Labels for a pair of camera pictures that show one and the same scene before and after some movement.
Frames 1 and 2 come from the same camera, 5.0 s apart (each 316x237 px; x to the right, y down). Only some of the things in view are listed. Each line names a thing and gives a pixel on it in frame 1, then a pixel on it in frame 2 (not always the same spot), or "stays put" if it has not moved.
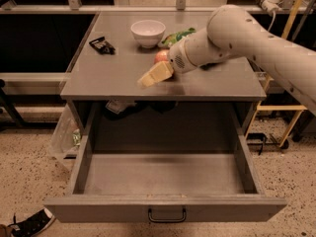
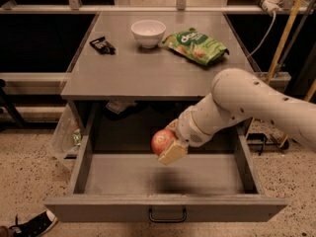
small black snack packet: [103, 45] stays put
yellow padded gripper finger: [162, 70] → [175, 151]
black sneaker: [32, 225] stays put
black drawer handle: [168, 220] stays put
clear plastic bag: [66, 135] stays put
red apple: [161, 55] → [161, 139]
